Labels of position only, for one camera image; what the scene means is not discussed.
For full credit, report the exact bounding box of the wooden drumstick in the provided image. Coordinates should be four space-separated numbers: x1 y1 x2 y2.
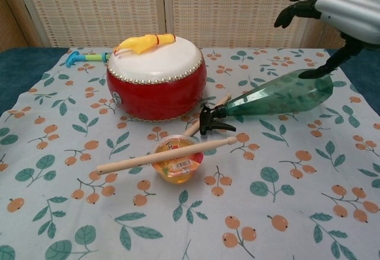
184 94 232 138
96 137 238 176

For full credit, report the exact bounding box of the green spray bottle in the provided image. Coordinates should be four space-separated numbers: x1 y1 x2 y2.
199 68 335 135

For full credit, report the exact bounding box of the floral printed tablecloth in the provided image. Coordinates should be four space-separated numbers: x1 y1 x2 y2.
0 47 380 260

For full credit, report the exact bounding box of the yellow rubber chicken toy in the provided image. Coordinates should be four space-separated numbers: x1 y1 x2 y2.
113 33 177 56

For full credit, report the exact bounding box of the woven bamboo folding screen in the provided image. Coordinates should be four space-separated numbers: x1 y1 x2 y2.
0 0 380 49

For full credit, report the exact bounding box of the blue green toy stick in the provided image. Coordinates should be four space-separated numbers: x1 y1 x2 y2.
65 50 112 68

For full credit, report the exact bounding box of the orange jelly cup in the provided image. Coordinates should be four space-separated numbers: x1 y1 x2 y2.
151 135 205 187

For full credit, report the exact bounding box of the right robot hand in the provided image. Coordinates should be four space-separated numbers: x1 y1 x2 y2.
274 0 380 80

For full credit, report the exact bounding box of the red drum with white skin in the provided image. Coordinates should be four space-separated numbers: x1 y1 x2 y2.
106 35 208 122

